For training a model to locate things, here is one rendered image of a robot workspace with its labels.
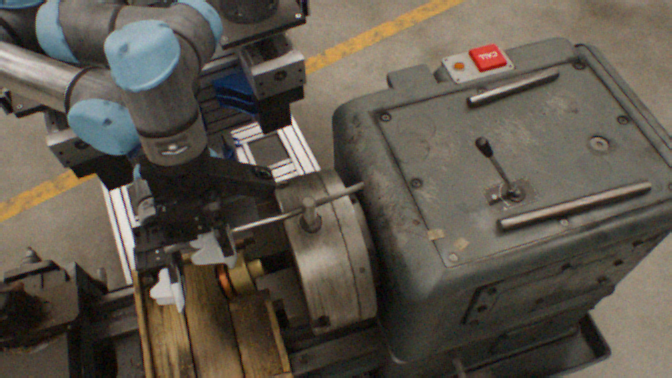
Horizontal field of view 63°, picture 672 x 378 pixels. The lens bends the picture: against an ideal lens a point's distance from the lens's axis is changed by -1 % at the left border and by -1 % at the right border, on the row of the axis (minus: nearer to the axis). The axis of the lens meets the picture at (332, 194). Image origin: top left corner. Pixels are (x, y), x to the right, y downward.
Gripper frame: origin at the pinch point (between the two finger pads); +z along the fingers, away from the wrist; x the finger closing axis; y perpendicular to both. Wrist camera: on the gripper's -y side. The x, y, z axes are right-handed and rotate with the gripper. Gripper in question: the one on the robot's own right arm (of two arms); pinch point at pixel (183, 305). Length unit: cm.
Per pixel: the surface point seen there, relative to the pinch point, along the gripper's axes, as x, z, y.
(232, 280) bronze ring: 2.8, -0.7, -10.5
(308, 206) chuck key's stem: 23.3, 0.9, -27.2
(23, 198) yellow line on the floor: -105, -126, 85
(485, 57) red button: 17, -25, -72
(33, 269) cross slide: -10.3, -24.6, 33.7
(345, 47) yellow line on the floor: -107, -169, -85
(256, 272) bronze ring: 2.0, -1.2, -15.2
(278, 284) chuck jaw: 2.2, 2.7, -18.7
